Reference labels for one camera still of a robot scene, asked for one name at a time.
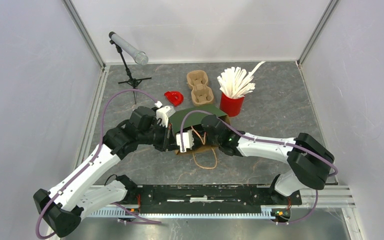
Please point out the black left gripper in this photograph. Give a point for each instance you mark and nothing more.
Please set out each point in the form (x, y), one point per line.
(168, 143)

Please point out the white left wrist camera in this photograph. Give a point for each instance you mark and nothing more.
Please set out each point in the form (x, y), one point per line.
(163, 113)

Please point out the brown cardboard cup carrier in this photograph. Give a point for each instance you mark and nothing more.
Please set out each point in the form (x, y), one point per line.
(198, 83)

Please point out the brown paper bag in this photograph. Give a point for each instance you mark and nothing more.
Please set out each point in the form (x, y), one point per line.
(201, 139)

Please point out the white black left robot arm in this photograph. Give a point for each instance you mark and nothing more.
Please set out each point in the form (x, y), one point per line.
(65, 205)

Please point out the grey microphone on stand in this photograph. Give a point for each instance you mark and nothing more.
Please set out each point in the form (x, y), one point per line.
(139, 57)

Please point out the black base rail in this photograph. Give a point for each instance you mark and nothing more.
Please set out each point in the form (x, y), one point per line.
(206, 198)

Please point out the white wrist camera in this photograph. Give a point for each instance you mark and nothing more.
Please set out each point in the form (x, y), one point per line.
(185, 141)
(163, 113)

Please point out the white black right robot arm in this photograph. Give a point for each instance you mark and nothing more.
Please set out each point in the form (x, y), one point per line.
(310, 163)

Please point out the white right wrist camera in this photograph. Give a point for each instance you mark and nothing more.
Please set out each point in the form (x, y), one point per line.
(185, 141)

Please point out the red cylindrical straw holder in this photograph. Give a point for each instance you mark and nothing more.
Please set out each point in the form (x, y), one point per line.
(232, 107)

